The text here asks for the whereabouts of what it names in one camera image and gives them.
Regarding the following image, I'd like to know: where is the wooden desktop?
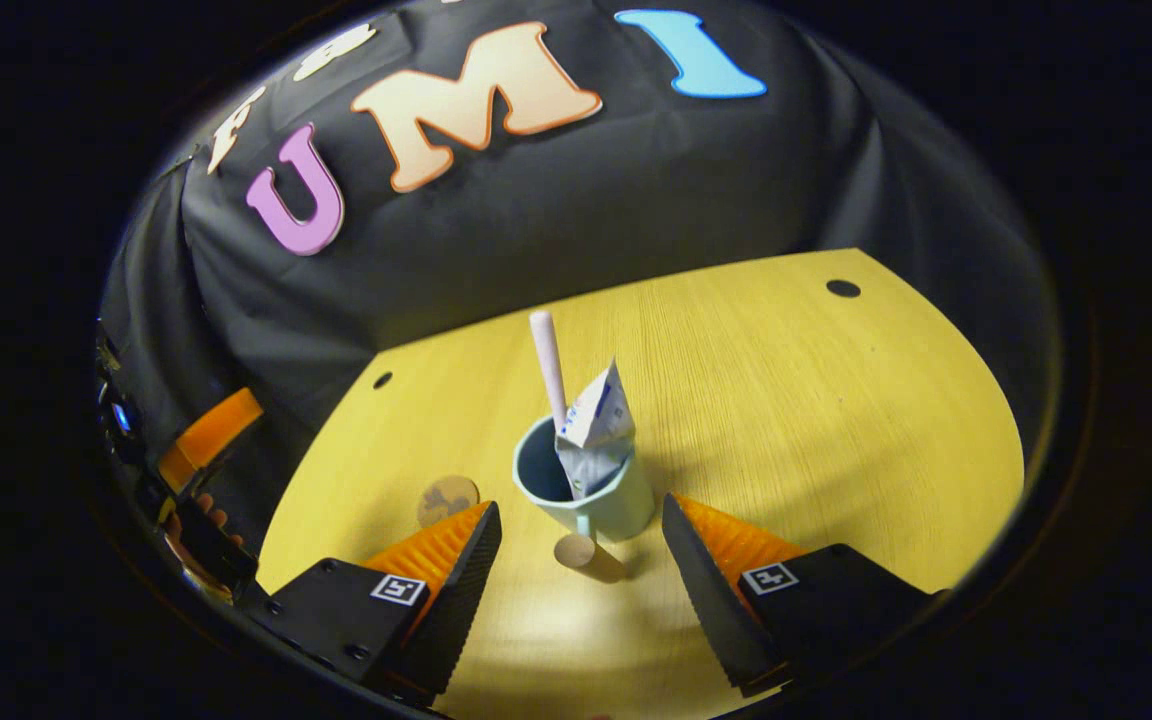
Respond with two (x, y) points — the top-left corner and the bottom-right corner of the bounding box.
(256, 248), (1027, 720)

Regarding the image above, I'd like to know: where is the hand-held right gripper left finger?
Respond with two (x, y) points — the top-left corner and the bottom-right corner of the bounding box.
(241, 500), (503, 701)

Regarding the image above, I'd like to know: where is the pink toothbrush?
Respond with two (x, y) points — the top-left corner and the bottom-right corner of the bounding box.
(529, 310), (572, 436)

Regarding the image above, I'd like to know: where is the round cork coaster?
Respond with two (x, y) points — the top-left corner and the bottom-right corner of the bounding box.
(417, 474), (482, 529)

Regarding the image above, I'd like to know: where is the pale green cup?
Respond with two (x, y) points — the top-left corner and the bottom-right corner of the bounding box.
(512, 415), (657, 571)

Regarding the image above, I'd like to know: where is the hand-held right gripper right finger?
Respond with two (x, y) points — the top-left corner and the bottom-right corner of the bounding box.
(662, 492), (947, 699)

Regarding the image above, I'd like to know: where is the white toothpaste tube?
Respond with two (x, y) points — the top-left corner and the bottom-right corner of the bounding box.
(554, 358), (637, 501)

